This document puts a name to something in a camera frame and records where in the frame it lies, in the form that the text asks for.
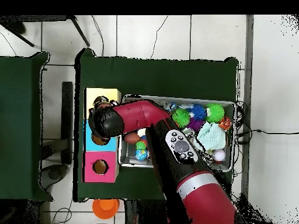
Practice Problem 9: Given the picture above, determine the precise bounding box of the white baseball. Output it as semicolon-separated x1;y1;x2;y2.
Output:
211;148;227;162

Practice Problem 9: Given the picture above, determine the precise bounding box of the shallow wire mesh bin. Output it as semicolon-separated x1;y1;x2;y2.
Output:
117;94;237;173

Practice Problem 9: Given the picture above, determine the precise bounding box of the mint knitted cloth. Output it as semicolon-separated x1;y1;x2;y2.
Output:
196;121;227;152

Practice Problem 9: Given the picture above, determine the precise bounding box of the black flat panel stand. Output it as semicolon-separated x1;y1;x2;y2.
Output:
61;81;74;165

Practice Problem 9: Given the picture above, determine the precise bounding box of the black power cable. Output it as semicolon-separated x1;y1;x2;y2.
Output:
235;129;299;144

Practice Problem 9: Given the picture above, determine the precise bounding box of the tiger plush toy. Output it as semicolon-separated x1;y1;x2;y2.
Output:
218;115;232;131

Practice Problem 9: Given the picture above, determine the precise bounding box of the small globe ball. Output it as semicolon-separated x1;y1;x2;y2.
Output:
135;149;148;162

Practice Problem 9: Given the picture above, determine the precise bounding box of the brown toy football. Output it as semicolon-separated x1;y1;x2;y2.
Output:
124;132;141;145

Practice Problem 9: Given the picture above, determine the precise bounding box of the purple spiky ball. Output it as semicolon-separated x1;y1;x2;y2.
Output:
186;117;205;131

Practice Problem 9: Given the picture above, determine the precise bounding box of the dark green tablecloth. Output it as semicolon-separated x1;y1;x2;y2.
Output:
73;47;240;208

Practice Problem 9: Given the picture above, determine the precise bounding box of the black tripod stand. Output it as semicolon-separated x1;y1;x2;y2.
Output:
0;15;91;47

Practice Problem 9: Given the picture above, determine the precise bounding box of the wooden box with three holes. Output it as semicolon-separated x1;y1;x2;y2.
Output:
83;87;122;183

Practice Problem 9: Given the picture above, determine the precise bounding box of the grey round base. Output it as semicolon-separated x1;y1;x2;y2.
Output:
39;164;68;190

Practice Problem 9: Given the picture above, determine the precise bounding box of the green cloth covered side table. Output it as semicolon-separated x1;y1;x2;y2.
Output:
0;51;53;202

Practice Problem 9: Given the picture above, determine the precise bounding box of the orange plastic cone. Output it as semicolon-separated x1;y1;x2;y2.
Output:
92;198;120;220

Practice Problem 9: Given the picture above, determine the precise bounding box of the blue spiky rubber ball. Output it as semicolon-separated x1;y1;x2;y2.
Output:
189;103;207;121

